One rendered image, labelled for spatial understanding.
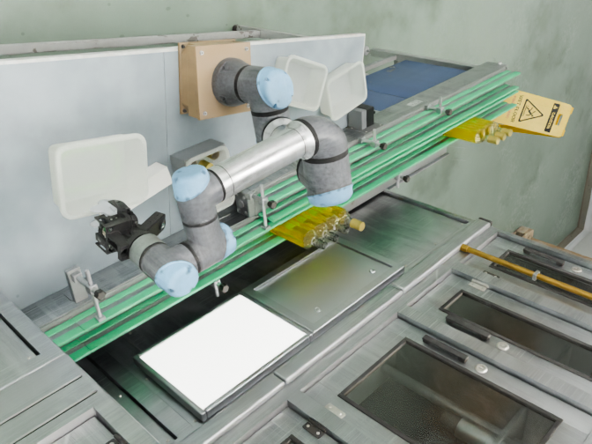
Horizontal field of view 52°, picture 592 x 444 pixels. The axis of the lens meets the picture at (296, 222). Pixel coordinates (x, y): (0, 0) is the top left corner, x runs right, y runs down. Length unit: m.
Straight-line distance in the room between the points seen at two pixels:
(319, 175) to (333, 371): 0.63
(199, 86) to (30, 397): 1.01
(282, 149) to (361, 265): 0.92
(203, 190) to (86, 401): 0.48
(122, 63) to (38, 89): 0.25
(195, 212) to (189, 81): 0.78
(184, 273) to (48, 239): 0.74
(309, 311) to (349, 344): 0.18
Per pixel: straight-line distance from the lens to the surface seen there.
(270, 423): 1.71
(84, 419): 1.31
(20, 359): 1.50
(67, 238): 1.92
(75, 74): 1.81
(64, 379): 1.39
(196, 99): 1.92
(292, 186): 2.16
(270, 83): 1.80
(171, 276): 1.22
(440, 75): 3.33
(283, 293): 2.07
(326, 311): 1.98
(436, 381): 1.82
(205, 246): 1.27
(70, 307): 1.88
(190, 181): 1.21
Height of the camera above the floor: 2.35
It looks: 39 degrees down
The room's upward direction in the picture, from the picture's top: 114 degrees clockwise
